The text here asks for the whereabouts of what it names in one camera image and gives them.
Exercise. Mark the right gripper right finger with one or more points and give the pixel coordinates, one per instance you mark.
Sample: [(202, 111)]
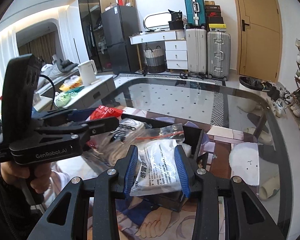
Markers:
[(245, 216)]

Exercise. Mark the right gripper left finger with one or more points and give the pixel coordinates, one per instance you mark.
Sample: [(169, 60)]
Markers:
[(67, 216)]

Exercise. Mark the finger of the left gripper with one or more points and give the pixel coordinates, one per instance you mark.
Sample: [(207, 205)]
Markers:
[(63, 116), (91, 128)]

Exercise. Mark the red white balloon glue bag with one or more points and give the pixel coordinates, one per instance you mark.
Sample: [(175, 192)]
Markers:
[(102, 112)]

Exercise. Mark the white printed plastic packet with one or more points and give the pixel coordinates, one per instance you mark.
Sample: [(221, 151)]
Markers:
[(156, 172)]

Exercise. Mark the left human hand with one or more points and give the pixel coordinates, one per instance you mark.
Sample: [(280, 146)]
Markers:
[(12, 173)]

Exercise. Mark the green snack bag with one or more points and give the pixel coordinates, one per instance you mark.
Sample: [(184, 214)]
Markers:
[(63, 98)]

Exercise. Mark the yellow snack bag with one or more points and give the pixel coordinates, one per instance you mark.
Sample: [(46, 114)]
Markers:
[(73, 82)]

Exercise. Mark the grey low cabinet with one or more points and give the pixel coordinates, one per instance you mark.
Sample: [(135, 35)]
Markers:
[(89, 95)]

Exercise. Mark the white electric kettle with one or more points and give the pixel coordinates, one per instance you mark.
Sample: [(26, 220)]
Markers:
[(88, 72)]

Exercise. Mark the pile of clothes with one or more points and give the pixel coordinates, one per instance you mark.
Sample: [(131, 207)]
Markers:
[(56, 69)]

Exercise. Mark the black storage box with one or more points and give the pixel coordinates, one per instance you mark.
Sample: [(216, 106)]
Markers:
[(103, 150)]

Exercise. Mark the clear zip bag red strip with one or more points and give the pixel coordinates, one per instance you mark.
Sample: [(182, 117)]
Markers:
[(174, 131)]

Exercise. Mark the striped woven laundry basket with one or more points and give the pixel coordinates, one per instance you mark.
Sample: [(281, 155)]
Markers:
[(155, 59)]

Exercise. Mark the black refrigerator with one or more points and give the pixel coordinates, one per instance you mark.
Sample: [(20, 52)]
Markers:
[(119, 24)]

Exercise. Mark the dark glass wardrobe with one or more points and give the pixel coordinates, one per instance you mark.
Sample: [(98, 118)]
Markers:
[(90, 13)]

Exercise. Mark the oval desk mirror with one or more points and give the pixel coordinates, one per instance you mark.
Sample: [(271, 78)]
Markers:
[(157, 21)]

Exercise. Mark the white desk with drawers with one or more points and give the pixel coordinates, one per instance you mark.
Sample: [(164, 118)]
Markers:
[(174, 45)]

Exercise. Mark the black bag on desk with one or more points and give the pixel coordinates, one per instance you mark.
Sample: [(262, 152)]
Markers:
[(176, 22)]

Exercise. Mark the white hard suitcase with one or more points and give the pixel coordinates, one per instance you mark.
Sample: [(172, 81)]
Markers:
[(196, 50)]

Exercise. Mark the silver aluminium suitcase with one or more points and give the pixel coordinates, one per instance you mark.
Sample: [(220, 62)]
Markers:
[(218, 54)]

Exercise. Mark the teal hard suitcase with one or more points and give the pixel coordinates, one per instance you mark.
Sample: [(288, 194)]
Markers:
[(196, 13)]

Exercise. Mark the stacked shoe boxes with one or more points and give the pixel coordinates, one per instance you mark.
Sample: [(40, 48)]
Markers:
[(214, 17)]

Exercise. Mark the wooden door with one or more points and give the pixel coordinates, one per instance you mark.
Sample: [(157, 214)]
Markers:
[(259, 39)]

